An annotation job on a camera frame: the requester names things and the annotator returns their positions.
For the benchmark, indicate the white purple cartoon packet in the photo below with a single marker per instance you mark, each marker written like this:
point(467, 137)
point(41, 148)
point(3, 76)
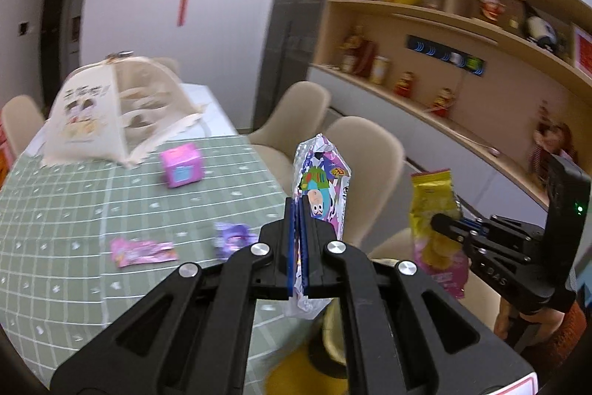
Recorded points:
point(323, 186)

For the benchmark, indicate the pink snack packet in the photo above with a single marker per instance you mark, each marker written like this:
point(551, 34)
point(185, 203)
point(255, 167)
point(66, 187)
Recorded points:
point(143, 251)

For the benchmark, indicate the person's orange clothing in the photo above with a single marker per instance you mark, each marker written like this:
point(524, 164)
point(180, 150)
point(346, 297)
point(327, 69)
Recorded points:
point(564, 339)

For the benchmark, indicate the long haired doll figurine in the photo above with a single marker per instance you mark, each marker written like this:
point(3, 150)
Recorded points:
point(550, 140)

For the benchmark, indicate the cream mesh food cover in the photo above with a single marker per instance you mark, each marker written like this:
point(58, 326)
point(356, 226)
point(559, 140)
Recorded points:
point(83, 122)

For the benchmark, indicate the pink cube box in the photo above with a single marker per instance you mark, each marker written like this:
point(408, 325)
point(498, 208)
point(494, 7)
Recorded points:
point(180, 168)

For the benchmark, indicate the red orange box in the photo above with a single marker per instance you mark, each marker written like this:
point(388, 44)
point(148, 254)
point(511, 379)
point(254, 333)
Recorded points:
point(3, 154)

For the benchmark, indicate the red picture frame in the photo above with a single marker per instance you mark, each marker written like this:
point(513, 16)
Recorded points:
point(583, 52)

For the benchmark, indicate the yellow trash bin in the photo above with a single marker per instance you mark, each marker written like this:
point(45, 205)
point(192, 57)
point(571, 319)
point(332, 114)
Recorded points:
point(296, 372)

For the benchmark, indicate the red white figurine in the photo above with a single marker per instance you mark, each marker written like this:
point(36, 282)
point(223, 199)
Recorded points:
point(490, 6)

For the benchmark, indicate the black wall control panel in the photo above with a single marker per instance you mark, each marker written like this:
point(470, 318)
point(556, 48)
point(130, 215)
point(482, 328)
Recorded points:
point(446, 55)

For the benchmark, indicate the panda shaped bottle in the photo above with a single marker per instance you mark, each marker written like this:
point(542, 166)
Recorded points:
point(536, 29)

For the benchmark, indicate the red doll figurine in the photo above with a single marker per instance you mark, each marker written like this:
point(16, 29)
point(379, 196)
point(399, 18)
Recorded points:
point(441, 102)
point(405, 85)

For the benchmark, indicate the person's right hand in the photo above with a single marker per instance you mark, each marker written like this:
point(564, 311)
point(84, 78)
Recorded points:
point(506, 323)

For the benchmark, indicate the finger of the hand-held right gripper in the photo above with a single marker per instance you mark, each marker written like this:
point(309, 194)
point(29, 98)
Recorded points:
point(476, 226)
point(451, 226)

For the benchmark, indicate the red gold bottle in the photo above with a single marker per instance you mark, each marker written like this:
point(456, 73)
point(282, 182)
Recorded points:
point(358, 52)

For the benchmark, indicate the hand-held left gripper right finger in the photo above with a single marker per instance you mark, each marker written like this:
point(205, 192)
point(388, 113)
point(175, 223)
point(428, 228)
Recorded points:
point(307, 270)

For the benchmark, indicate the wall switch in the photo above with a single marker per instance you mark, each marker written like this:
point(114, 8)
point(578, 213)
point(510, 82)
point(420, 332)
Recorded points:
point(23, 27)

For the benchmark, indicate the green checked tablecloth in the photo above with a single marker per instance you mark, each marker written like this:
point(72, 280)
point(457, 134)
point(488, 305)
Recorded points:
point(69, 200)

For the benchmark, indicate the purple snack packet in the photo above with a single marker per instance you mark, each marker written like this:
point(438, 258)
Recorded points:
point(233, 237)

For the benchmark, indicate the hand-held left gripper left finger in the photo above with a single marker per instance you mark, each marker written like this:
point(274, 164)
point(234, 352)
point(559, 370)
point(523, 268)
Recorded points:
point(292, 256)

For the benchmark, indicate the yellow pink chips bag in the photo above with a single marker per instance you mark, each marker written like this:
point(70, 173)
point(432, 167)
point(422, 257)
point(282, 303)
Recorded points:
point(434, 200)

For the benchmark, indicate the yellow red can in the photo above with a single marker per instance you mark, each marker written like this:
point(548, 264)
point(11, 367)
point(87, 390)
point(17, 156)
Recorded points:
point(379, 71)

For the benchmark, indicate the wooden shelf unit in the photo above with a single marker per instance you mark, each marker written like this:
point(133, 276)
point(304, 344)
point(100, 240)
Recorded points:
point(508, 89)

